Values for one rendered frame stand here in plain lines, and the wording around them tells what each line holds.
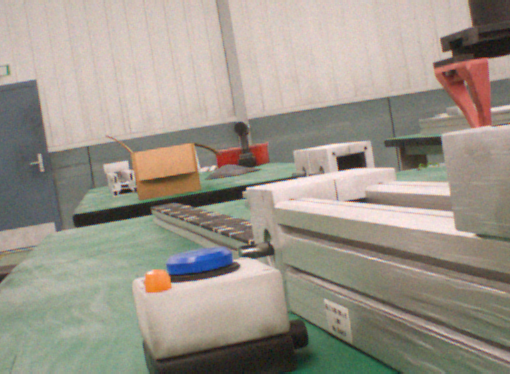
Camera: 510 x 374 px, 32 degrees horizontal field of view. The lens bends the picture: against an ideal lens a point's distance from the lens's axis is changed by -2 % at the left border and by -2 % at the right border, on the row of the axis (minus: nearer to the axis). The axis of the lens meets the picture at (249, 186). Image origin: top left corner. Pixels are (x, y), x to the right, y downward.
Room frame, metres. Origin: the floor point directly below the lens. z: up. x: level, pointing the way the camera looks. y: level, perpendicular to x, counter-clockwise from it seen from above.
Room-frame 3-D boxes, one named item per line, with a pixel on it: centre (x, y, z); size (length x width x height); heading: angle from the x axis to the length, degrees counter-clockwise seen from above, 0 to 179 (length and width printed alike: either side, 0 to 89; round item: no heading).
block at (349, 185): (0.73, -0.04, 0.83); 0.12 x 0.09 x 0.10; 102
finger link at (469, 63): (0.77, -0.22, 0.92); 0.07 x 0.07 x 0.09; 12
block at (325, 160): (1.71, -0.17, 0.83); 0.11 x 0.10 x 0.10; 106
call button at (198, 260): (0.54, 0.04, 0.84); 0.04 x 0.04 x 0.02
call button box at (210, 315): (0.54, 0.03, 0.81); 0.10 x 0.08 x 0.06; 102
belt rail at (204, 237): (1.35, 0.08, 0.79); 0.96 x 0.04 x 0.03; 12
